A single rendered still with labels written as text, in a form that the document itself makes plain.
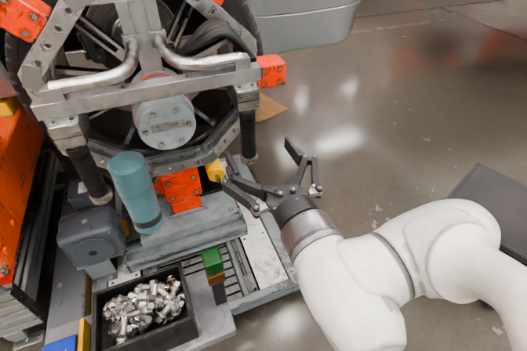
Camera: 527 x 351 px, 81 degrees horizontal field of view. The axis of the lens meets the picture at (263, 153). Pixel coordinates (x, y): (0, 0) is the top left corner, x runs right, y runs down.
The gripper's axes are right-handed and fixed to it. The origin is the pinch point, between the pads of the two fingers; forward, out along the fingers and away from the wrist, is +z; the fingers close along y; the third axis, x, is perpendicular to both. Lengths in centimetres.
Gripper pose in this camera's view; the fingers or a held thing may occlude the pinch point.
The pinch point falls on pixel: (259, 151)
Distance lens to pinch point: 65.8
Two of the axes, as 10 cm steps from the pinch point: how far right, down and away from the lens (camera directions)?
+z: -3.7, -6.1, 7.0
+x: 0.0, -7.6, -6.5
